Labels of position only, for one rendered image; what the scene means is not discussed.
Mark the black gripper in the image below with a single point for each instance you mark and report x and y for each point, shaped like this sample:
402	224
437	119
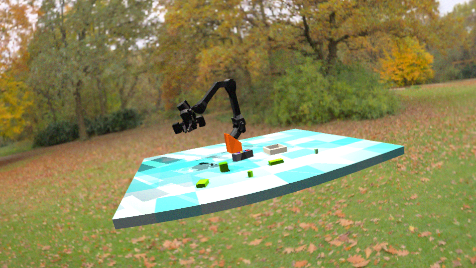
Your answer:
188	125

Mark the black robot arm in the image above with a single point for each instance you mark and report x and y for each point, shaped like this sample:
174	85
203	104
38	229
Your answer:
186	111

